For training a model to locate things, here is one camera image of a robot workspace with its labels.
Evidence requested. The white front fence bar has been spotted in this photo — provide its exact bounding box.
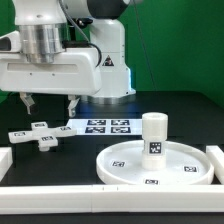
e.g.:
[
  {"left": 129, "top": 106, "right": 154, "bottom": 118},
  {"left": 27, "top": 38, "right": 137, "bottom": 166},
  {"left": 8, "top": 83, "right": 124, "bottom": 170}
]
[{"left": 0, "top": 185, "right": 224, "bottom": 214}]

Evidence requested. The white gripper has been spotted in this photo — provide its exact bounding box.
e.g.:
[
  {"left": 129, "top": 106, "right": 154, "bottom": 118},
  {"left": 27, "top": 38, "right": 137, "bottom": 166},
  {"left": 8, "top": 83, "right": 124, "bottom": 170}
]
[{"left": 0, "top": 31, "right": 101, "bottom": 118}]

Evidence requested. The white cross-shaped table base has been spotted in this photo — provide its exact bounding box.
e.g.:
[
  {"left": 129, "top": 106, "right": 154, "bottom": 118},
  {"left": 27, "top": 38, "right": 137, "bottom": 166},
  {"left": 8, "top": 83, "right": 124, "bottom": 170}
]
[{"left": 8, "top": 122, "right": 77, "bottom": 152}]

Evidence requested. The white round table top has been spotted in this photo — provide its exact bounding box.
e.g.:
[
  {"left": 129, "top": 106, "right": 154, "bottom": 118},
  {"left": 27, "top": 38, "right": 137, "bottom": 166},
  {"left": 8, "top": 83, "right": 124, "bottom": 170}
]
[{"left": 96, "top": 140, "right": 214, "bottom": 185}]

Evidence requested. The white left fence block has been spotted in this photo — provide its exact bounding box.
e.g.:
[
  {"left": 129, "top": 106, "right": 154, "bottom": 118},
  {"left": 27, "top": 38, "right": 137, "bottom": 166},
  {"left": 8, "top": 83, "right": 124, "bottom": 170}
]
[{"left": 0, "top": 147, "right": 13, "bottom": 182}]

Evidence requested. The white fence block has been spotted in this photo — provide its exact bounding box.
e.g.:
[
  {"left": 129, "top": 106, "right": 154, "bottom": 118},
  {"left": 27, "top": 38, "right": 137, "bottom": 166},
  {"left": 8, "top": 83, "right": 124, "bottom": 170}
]
[
  {"left": 206, "top": 145, "right": 224, "bottom": 185},
  {"left": 0, "top": 147, "right": 13, "bottom": 182}
]

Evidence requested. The white right fence block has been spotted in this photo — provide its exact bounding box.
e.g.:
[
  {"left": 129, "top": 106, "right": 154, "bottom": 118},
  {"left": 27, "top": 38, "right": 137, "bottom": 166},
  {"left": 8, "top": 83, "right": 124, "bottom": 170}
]
[{"left": 206, "top": 145, "right": 224, "bottom": 185}]

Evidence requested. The white marker tag sheet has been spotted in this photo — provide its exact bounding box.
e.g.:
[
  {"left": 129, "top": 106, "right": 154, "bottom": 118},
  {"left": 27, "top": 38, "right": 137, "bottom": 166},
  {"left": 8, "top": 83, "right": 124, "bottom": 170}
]
[{"left": 67, "top": 119, "right": 142, "bottom": 136}]

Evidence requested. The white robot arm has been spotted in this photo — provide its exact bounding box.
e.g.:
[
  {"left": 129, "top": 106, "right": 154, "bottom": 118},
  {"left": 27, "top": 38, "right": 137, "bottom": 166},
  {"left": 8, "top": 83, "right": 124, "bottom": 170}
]
[{"left": 0, "top": 0, "right": 135, "bottom": 117}]

